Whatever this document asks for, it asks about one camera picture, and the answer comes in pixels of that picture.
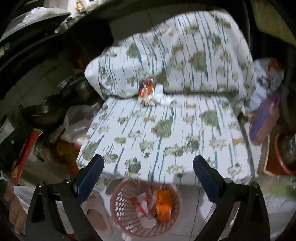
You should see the red orange snack wrapper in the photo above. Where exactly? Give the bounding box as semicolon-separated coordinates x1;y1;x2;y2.
138;78;155;106

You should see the pink perforated waste basket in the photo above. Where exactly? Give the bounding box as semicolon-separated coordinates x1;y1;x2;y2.
110;178;182;238

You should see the red plastic bucket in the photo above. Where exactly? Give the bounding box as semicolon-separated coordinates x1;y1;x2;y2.
265;133;295;176

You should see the person's left hand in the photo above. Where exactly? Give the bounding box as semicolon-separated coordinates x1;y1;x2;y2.
4;182;27;235

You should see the red white paper bag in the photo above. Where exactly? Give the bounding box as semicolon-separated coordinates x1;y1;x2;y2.
129;187;157;229

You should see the red flat box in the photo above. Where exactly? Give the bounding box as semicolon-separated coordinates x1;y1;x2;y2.
11;128;42;186

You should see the patterned white cloth cover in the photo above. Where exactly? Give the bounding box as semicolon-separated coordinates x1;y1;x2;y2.
77;10;256;188

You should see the orange paper carton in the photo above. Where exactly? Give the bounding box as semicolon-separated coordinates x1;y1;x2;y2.
156;189;173;222

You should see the clear plastic bag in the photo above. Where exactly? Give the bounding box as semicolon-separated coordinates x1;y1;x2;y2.
61;105;96;146

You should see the crumpled white tissue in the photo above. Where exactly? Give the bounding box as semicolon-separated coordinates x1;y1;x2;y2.
153;83;175;105

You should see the purple plastic bottle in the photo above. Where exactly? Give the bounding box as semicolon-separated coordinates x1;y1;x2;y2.
249;92;281;146

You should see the pink slipper foot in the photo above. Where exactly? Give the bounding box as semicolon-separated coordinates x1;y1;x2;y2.
81;194;113;238

